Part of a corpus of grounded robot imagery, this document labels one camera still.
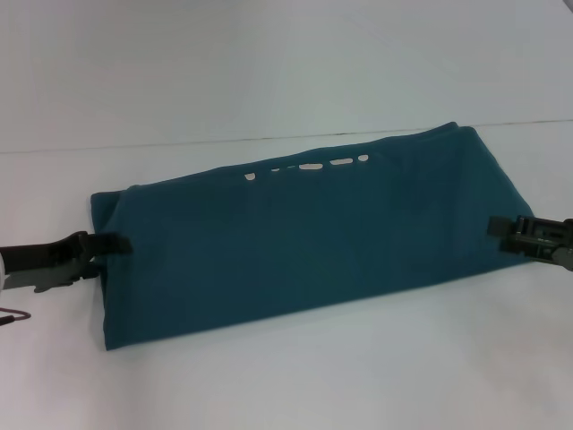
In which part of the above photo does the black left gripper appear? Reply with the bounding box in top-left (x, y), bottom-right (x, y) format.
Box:
top-left (0, 230), bottom-right (134, 295)

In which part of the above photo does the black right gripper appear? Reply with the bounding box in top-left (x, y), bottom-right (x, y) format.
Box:
top-left (486, 214), bottom-right (573, 272)

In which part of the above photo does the teal blue t-shirt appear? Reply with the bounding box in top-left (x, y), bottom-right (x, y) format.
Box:
top-left (89, 120), bottom-right (536, 353)

